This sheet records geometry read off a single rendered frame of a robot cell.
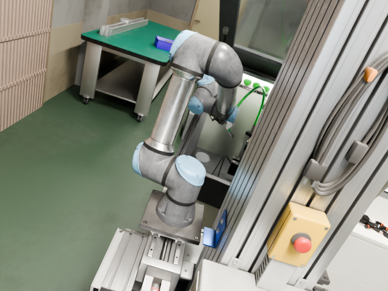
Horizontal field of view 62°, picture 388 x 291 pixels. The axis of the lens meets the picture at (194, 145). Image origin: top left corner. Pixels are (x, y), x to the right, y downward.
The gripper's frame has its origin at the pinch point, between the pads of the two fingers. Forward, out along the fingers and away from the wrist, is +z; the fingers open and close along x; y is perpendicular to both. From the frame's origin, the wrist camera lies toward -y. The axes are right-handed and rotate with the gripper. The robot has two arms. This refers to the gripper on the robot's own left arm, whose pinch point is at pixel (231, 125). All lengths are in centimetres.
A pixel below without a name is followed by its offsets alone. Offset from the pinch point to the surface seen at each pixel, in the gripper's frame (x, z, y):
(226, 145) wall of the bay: -29, 41, -8
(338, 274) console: 62, 75, 19
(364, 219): 63, 57, -9
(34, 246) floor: -87, 27, 124
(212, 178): 2.4, 13.9, 27.0
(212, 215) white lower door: 4, 33, 39
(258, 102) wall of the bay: -14.0, 20.3, -34.4
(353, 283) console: 69, 81, 18
